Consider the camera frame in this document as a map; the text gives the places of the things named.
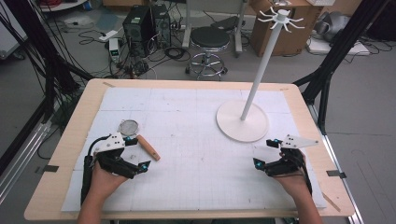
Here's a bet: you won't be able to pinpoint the grey rounded device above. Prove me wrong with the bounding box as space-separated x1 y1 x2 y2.
314 11 352 43

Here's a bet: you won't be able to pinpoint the black chair seat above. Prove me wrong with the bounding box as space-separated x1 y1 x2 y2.
210 15 240 33

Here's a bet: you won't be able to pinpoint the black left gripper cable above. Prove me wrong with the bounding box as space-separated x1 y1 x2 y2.
80 135 111 206

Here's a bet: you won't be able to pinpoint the white metal stand frame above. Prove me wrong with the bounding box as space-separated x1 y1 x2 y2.
182 0 248 58

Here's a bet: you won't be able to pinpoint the large black computer tower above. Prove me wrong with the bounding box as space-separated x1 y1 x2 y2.
121 5 154 59

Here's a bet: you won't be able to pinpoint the long brown tape strip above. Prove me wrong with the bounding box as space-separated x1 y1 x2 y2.
320 191 342 214

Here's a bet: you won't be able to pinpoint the person's right hand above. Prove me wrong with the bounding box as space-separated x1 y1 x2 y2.
273 148 309 201

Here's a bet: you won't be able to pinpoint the mesh strainer with wooden handle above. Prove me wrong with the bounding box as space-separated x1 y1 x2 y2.
118 119 162 162

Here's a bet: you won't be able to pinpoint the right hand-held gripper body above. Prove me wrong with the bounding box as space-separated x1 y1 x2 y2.
263 133 320 179

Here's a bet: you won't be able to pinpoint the white grid mat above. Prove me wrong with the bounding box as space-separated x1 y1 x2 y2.
61 86 328 214

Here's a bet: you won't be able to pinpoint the white hook stand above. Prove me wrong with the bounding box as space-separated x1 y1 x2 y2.
216 7 306 144

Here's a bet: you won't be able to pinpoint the white power strip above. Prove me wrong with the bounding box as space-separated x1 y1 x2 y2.
98 29 120 43

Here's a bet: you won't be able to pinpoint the black round stool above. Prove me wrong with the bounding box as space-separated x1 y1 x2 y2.
185 25 232 82

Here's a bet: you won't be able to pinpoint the black tape strip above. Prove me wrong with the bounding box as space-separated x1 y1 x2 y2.
34 164 61 175
325 169 347 180

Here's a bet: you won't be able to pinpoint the slim black computer tower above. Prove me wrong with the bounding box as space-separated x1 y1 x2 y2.
150 3 173 49

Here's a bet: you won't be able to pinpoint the white box with green display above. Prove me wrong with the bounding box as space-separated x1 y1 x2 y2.
108 37 122 63

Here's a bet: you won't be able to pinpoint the white flat board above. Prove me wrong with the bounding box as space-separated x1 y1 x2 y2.
305 36 372 57

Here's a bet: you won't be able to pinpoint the black floor cables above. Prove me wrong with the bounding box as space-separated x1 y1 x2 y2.
78 29 191 80

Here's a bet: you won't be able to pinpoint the person's left hand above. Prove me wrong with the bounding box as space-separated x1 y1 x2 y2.
88 160 129 203

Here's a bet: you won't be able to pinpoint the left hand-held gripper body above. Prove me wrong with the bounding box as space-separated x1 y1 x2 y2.
92 132 140 180

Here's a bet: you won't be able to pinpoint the black metal frame with cables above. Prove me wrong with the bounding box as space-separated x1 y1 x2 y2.
0 0 95 175

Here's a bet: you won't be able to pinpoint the aluminium rail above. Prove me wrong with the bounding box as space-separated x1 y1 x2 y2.
0 119 53 205
307 104 365 224

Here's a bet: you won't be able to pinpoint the cardboard box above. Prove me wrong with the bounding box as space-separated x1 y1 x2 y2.
249 0 325 58

